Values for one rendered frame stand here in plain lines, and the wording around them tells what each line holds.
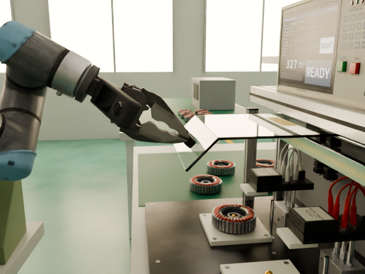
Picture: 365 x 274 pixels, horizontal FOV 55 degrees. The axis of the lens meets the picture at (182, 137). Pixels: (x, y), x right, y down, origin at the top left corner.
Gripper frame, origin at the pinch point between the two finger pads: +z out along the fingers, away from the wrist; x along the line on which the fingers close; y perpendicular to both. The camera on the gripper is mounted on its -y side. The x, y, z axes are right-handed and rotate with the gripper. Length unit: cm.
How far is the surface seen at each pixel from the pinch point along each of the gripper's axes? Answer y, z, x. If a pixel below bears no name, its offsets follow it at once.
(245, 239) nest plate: 10.1, 27.6, 15.6
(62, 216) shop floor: 198, -8, 126
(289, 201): 17.2, 36.3, 3.9
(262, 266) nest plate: -0.8, 27.8, 15.5
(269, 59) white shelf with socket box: 105, 41, -39
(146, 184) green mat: 59, 10, 29
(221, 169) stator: 64, 34, 13
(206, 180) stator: 54, 27, 17
